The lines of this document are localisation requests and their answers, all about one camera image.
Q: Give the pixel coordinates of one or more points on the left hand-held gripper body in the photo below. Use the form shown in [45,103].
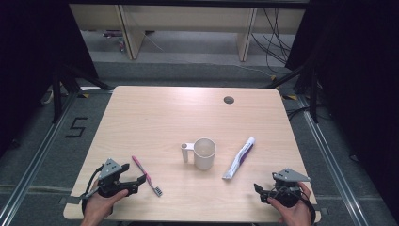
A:
[109,171]

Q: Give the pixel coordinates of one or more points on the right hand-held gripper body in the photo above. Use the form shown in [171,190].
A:
[290,176]

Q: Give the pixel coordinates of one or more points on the pink toothbrush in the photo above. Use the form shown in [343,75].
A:
[146,175]

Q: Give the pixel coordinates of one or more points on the white purple toothpaste tube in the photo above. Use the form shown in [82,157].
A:
[238,160]

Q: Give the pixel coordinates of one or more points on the person's right hand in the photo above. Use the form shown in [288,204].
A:
[295,215]

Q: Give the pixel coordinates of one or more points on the person's left hand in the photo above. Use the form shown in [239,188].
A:
[98,208]

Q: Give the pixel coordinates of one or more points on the grey tape piece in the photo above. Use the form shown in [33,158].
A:
[70,200]
[323,211]

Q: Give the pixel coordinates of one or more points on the yellow black floor tape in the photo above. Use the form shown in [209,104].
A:
[84,95]
[290,97]

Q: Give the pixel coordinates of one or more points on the black metal stand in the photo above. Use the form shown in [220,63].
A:
[57,97]
[313,97]

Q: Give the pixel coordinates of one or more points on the black curtain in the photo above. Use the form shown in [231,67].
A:
[360,78]
[28,62]

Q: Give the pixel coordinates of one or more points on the red items under desk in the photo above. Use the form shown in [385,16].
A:
[116,36]

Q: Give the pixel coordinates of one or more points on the beige wooden desk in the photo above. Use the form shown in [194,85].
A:
[188,17]

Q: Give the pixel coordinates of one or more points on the grey floor rail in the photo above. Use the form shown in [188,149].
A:
[37,157]
[332,163]

